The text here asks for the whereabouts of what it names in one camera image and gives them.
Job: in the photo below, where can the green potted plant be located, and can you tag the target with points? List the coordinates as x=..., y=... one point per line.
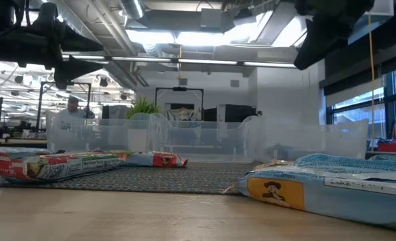
x=142, y=107

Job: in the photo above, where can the black equipment box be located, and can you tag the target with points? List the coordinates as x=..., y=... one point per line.
x=239, y=113

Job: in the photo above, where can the white plant pot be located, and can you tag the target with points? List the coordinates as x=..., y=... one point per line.
x=137, y=139

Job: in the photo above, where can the person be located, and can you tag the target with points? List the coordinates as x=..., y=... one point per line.
x=71, y=112

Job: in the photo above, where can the red storage bin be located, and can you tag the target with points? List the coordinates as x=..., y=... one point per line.
x=395, y=147

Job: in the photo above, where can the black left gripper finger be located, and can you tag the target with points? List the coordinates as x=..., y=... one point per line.
x=81, y=43
x=71, y=68

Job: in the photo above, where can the blue and red granola bar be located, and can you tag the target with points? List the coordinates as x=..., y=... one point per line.
x=158, y=159

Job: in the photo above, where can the light blue Quaker granola bar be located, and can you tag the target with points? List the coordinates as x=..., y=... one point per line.
x=345, y=201

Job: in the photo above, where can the long ceiling light bar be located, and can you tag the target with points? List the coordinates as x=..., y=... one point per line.
x=201, y=61

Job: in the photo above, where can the black metal frame stand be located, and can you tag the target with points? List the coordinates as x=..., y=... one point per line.
x=41, y=100
x=179, y=89

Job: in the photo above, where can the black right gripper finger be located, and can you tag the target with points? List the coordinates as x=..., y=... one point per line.
x=318, y=43

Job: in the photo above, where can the dark grey woven mat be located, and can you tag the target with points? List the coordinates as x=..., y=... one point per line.
x=184, y=179

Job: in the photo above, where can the clear plastic bin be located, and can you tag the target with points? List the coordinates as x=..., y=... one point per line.
x=311, y=140
x=204, y=140
x=101, y=134

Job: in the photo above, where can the red and green granola bar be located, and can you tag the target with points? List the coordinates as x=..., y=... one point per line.
x=57, y=167

